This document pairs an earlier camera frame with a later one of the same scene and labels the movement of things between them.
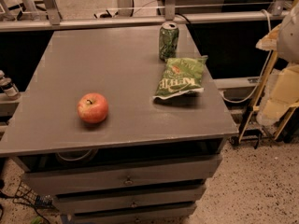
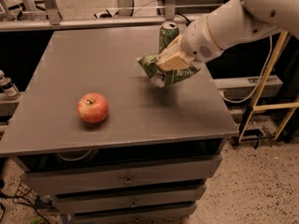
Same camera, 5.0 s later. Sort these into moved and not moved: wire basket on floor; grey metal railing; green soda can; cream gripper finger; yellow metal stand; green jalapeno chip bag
Moved: green jalapeno chip bag; cream gripper finger
Not moved: grey metal railing; green soda can; wire basket on floor; yellow metal stand
